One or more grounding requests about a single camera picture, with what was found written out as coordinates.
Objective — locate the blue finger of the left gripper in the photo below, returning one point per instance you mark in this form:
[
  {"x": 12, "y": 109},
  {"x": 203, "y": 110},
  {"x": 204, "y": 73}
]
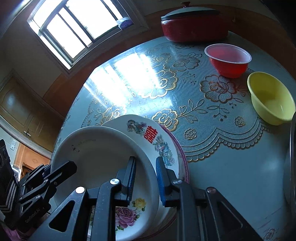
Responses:
[{"x": 47, "y": 171}]

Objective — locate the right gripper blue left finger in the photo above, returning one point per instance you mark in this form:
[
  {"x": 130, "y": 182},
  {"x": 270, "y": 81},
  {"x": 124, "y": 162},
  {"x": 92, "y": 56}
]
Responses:
[{"x": 128, "y": 181}]

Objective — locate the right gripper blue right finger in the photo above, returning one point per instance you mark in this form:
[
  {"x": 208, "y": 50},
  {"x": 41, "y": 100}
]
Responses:
[{"x": 163, "y": 181}]

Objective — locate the white plate with purple rim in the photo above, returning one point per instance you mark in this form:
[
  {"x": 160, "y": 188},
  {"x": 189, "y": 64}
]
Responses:
[{"x": 183, "y": 172}]

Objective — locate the white plate with red characters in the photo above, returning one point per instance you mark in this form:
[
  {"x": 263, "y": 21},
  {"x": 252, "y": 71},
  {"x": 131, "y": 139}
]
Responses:
[{"x": 155, "y": 142}]

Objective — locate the white plate with rose print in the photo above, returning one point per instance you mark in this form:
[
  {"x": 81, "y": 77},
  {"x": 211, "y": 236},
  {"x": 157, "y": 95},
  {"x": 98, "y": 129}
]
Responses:
[{"x": 99, "y": 152}]

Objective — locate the stainless steel bowl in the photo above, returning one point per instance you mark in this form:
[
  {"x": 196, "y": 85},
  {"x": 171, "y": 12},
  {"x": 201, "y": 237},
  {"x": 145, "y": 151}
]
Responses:
[{"x": 289, "y": 166}]

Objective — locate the red plastic bowl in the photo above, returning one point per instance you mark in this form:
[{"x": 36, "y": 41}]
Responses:
[{"x": 229, "y": 60}]

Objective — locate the yellow plastic bowl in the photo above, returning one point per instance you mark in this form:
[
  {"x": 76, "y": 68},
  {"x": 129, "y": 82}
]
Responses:
[{"x": 270, "y": 98}]

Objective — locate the wooden door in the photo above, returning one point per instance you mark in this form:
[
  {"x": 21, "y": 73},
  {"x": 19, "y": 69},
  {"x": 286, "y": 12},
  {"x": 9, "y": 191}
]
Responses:
[{"x": 35, "y": 121}]

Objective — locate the floral plastic tablecloth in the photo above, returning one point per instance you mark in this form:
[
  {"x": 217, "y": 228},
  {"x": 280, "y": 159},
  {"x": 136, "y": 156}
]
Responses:
[{"x": 227, "y": 145}]

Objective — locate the window with metal bars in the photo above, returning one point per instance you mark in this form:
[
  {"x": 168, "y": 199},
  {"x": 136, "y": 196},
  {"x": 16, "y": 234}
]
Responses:
[{"x": 74, "y": 31}]

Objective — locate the red electric cooking pot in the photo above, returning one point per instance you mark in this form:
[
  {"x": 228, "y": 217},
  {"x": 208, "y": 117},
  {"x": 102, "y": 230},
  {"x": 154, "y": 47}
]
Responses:
[{"x": 203, "y": 28}]

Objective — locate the blue white pack on sill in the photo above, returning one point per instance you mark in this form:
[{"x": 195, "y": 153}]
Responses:
[{"x": 124, "y": 23}]

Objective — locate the pot lid with red knob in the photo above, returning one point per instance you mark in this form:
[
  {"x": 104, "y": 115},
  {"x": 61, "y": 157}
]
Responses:
[{"x": 187, "y": 11}]

